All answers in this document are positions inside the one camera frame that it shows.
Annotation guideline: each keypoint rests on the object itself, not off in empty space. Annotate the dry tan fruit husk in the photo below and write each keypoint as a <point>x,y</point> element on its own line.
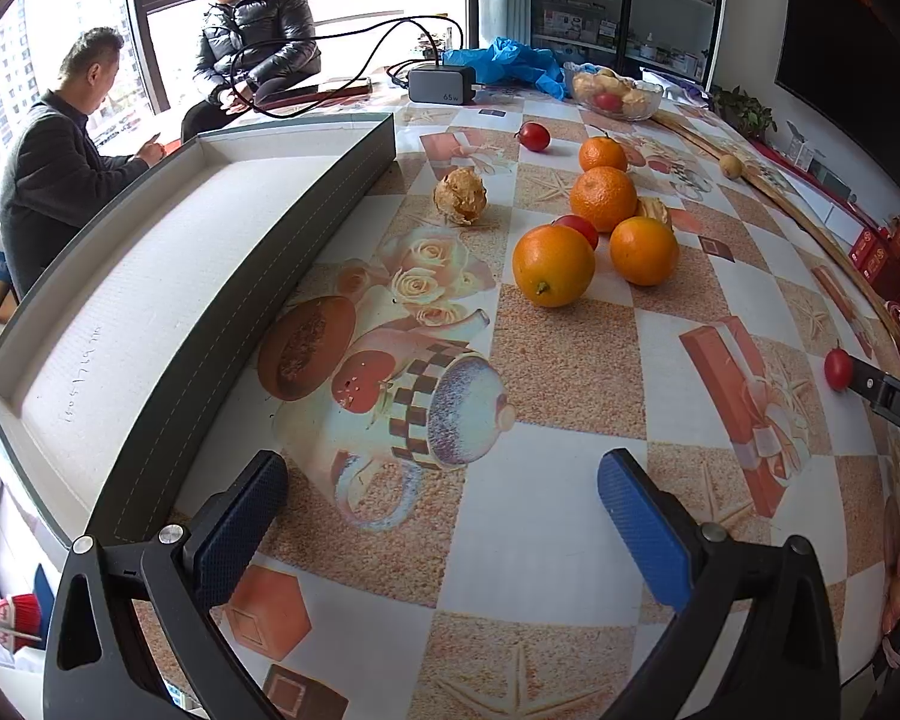
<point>460,196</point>
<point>656,208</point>

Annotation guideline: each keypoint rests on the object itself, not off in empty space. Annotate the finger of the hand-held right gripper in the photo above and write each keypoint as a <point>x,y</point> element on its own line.
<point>866,382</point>

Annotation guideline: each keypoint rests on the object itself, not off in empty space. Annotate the small olive round fruit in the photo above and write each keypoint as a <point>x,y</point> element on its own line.
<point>731,165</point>

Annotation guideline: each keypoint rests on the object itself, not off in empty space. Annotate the dark wall screen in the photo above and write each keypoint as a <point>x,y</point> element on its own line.
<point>847,52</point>

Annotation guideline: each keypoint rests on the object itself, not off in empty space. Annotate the glass door cabinet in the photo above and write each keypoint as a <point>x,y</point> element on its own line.
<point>615,0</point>

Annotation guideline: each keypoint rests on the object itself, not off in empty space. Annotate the grey power adapter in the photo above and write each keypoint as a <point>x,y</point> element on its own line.
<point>441,84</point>

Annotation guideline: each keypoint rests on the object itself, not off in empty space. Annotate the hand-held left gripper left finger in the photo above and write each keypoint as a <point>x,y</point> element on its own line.
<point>240,525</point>

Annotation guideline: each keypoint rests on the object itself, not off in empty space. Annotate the row of red boxes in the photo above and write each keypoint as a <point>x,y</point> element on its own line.
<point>881,251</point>

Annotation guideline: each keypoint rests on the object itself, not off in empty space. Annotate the white purple bag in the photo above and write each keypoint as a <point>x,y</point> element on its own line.
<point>675,82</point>

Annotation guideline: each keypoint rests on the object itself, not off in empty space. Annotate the red white brush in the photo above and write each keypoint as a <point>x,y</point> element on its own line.
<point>15,611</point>

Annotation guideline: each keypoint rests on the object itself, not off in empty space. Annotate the window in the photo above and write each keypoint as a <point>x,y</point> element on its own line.
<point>45,37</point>

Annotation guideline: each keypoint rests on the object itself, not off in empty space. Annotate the printed tablecloth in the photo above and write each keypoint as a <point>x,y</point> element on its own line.
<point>570,390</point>

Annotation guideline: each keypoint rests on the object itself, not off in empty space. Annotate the small orange with stem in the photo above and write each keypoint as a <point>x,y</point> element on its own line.
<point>603,153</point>

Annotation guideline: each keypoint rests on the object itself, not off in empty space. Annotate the grey cardboard tray box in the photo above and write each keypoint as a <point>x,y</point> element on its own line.
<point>157,277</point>

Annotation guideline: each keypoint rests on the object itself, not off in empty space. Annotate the bumpy mandarin orange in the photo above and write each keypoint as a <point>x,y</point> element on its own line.
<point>604,199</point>

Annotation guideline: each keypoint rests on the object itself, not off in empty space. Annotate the phone with red case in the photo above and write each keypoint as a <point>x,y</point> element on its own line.
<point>322,94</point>

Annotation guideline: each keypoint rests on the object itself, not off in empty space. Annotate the red cherry tomato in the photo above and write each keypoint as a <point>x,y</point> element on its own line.
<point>607,101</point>
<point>838,369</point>
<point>533,136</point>
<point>581,226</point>

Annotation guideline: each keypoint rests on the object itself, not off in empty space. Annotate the potted green plant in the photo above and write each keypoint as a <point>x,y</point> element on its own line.
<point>746,109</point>

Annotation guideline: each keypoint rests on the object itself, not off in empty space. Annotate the long wooden strip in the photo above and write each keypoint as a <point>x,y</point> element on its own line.
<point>780,199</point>

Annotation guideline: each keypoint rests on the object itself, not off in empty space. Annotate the large smooth orange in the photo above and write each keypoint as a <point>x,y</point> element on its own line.
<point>553,265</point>

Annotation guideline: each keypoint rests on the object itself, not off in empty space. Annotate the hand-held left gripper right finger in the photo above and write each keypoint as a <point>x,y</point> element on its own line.
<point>637,532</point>

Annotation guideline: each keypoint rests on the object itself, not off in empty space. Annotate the blue plastic bag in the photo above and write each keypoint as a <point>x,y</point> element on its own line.
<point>510,60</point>

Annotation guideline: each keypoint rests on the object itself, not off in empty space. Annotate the glass fruit bowl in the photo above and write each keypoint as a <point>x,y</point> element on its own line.
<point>615,111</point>

